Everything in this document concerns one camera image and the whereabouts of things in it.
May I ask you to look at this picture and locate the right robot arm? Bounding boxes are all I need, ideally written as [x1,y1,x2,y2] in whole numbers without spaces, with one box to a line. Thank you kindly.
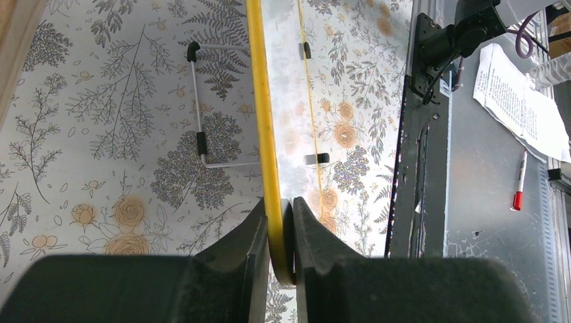
[408,1,554,104]

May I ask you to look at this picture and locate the whiteboard wire stand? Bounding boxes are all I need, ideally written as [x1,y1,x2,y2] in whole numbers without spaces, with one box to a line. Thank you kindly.
[186,41,264,170]

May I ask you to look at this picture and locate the whiteboard with yellow frame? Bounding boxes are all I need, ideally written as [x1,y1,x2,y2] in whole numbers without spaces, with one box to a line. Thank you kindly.
[246,1,321,285]

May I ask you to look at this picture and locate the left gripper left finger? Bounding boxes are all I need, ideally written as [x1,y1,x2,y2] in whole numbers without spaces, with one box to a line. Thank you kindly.
[1,202,269,322]

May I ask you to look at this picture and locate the floral table mat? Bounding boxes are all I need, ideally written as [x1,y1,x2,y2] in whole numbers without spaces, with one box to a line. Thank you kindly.
[0,0,413,323]

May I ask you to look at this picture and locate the printed paper sheet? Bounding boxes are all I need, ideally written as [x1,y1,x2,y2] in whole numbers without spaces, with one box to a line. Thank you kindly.
[473,43,570,163]

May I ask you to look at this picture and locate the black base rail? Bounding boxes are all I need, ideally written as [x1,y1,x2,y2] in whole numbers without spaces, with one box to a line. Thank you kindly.
[384,76,450,258]

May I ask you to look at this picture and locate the wooden clothes rack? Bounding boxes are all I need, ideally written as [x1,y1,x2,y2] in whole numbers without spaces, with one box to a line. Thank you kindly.
[1,0,45,121]

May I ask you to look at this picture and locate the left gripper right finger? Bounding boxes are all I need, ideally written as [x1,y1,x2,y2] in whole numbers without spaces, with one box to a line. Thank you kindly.
[292,197,534,322]

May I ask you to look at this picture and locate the red marker pen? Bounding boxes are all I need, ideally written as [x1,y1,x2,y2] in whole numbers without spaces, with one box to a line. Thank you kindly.
[512,150,528,211]

